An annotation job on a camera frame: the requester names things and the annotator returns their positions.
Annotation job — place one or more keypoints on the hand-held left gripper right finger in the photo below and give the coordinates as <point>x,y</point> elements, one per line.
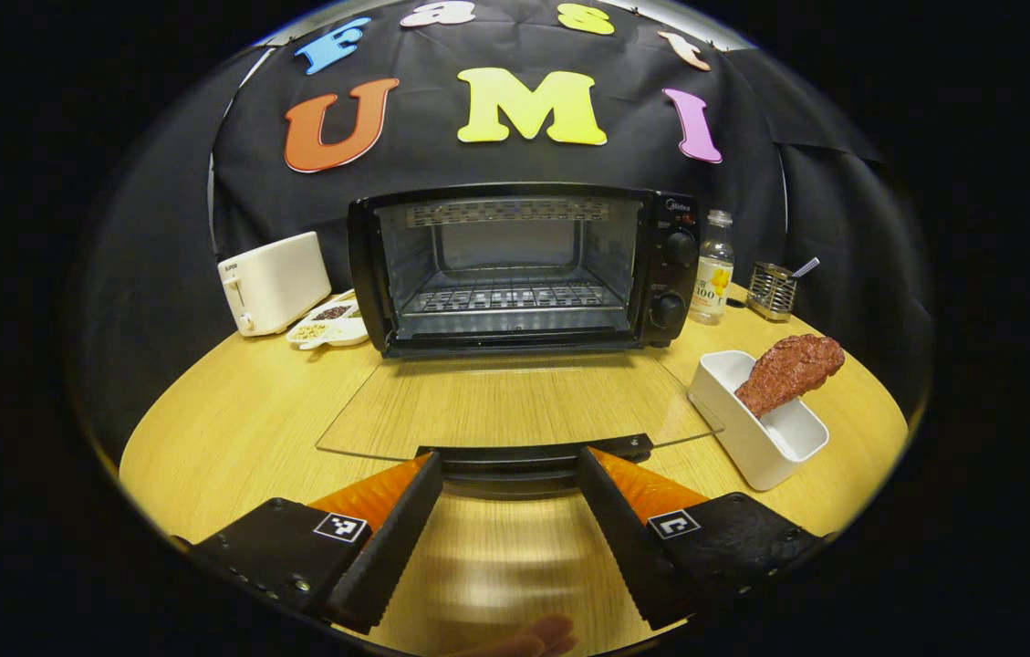
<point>624,538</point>

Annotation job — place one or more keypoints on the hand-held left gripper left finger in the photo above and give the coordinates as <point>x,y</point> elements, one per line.
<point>396,538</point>

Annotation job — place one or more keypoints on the brown fried chicken piece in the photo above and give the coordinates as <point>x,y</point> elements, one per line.
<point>788,370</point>

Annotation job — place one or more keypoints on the black electric oven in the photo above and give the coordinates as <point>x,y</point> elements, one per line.
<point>670,274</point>

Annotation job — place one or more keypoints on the white rectangular tray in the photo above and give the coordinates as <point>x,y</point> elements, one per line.
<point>752,443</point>

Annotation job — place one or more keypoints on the white divided snack dish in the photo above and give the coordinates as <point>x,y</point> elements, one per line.
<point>332,324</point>

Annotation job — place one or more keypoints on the clear bottle yellow label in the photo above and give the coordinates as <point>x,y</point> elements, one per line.
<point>712,274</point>

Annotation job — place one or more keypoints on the white toaster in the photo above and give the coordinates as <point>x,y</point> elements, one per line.
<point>277,283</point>

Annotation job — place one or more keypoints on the metal mesh holder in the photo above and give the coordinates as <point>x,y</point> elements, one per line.
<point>770,292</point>

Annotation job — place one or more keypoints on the black backdrop cloth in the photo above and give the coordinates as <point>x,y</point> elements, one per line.
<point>168,228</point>

